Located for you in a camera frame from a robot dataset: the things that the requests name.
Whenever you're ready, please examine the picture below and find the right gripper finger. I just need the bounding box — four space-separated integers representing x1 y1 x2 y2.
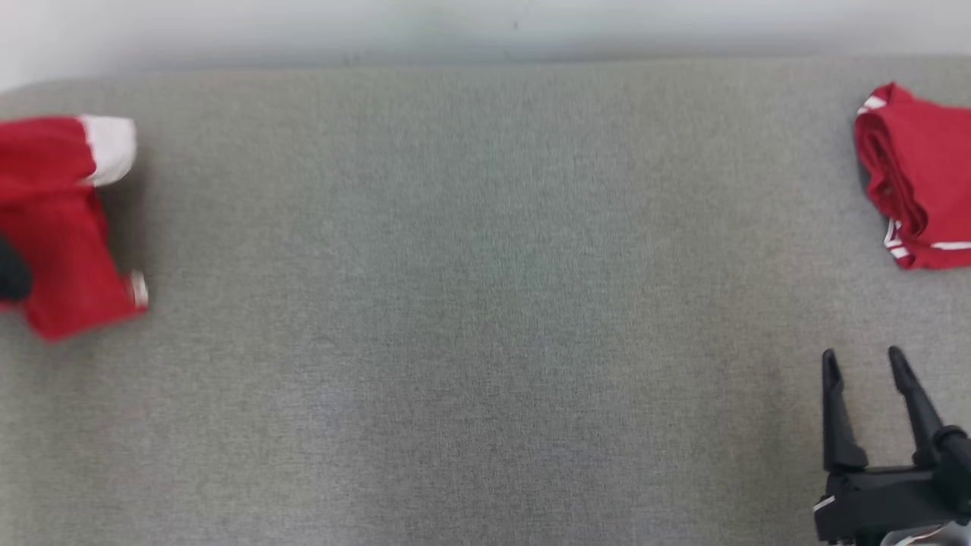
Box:
822 349 869 471
888 346 944 465

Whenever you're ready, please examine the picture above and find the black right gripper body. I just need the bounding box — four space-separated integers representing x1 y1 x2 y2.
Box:
813 463 971 546

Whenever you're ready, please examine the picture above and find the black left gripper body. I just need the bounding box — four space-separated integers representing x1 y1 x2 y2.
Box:
0 235 33 300

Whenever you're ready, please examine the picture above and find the plain red white garment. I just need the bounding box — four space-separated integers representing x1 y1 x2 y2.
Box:
0 114 149 342

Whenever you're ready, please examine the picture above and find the red jersey with number print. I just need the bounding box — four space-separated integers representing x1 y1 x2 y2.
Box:
855 82 971 270

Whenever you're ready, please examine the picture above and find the grey fabric sofa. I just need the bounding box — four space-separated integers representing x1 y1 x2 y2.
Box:
0 55 971 546

